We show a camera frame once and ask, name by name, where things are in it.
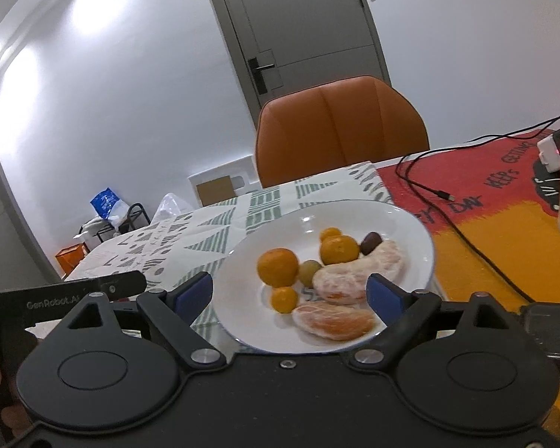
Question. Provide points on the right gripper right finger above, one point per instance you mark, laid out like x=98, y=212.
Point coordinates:
x=406, y=316

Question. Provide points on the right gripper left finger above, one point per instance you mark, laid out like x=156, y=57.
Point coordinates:
x=171, y=315

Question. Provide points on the large peeled pomelo segment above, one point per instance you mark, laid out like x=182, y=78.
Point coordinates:
x=345, y=283

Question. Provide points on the small peeled pomelo segment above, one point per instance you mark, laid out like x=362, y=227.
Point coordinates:
x=333, y=322

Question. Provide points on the medium orange mandarin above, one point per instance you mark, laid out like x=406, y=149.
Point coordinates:
x=339, y=249

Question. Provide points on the green-yellow small fruit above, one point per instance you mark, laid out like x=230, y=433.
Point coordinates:
x=306, y=272

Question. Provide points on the small orange kumquat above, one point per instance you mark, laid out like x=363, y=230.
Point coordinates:
x=329, y=233
x=284, y=299

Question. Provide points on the large orange mandarin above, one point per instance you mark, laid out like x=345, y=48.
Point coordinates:
x=278, y=267

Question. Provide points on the left hand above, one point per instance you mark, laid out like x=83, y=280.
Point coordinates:
x=15, y=346

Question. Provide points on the patterned white tablecloth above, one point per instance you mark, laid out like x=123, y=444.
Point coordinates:
x=226, y=239

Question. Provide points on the white ceramic plate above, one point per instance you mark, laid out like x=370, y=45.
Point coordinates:
x=298, y=284

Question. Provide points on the orange box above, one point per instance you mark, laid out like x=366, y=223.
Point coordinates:
x=68, y=258

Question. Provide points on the black metal shelf rack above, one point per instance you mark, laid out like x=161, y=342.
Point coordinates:
x=102, y=230

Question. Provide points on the white plastic bag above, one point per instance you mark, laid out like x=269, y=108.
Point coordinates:
x=171, y=206

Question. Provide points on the blue plastic bag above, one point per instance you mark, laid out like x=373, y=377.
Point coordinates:
x=110, y=207

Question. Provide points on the brown cardboard piece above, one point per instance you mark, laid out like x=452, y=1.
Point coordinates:
x=216, y=190

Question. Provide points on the red orange table mat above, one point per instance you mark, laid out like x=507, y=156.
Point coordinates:
x=492, y=214

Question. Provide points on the white foam packaging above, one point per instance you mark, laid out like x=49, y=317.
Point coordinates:
x=242, y=172

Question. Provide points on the orange leather chair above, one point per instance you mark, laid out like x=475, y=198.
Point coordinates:
x=334, y=125

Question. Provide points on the white power adapter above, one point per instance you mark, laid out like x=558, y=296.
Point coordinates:
x=549, y=154

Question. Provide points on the grey door with handle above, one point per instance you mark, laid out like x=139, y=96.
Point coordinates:
x=280, y=47

